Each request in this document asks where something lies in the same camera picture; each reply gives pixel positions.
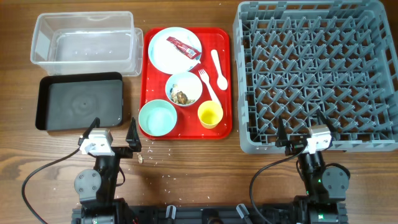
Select light blue plate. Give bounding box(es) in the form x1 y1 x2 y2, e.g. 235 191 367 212
148 27 203 75

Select red serving tray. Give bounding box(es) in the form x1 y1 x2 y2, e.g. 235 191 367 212
140 27 233 140

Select food crumb on table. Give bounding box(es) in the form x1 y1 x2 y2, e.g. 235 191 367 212
138 154 144 164

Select food scraps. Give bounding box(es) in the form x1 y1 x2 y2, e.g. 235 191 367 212
170 84 195 105

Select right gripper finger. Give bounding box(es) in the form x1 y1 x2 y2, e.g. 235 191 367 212
316 110 336 133
277 116 288 142

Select clear plastic waste bin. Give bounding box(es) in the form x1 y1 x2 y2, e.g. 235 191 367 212
30 11 144 77

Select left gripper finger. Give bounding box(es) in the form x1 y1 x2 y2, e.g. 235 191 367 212
126 117 142 152
81 117 100 139

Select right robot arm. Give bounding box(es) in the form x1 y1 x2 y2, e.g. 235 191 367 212
276 110 351 224

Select black food waste tray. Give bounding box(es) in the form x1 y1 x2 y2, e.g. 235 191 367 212
35 72 123 131

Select grey dishwasher rack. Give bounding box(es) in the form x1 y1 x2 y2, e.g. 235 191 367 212
233 1 397 154

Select white plastic spoon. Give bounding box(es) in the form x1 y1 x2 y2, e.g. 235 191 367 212
211 49 228 90

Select red sauce packet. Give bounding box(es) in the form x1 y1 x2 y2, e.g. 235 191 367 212
166 37 201 59

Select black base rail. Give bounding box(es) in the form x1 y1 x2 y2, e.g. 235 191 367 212
71 203 349 224

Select white plastic fork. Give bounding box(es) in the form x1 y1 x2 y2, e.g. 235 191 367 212
198 69 221 106

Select mint green bowl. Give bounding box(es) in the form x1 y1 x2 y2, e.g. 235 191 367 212
138 100 177 137

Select yellow plastic cup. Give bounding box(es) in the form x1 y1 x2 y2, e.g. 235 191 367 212
197 101 223 129

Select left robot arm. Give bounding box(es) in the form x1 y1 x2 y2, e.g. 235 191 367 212
71 118 142 224

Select light blue bowl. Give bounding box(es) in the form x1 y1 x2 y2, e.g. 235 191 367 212
165 72 203 107

